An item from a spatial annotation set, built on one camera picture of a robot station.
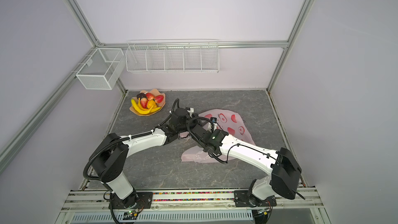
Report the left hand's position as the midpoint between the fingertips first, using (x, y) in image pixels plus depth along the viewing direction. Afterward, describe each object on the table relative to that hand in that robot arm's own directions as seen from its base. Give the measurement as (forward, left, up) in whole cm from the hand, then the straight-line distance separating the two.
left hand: (211, 122), depth 80 cm
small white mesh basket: (+41, +68, +6) cm, 80 cm away
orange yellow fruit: (+27, +40, -13) cm, 50 cm away
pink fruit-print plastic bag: (+8, -13, -14) cm, 21 cm away
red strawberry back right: (+31, +34, -13) cm, 48 cm away
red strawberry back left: (+34, +42, -14) cm, 56 cm away
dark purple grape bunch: (+33, +47, -12) cm, 59 cm away
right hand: (-7, +3, -6) cm, 10 cm away
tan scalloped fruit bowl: (+39, +39, -14) cm, 57 cm away
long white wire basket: (+45, +21, +11) cm, 51 cm away
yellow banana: (+22, +46, -14) cm, 53 cm away
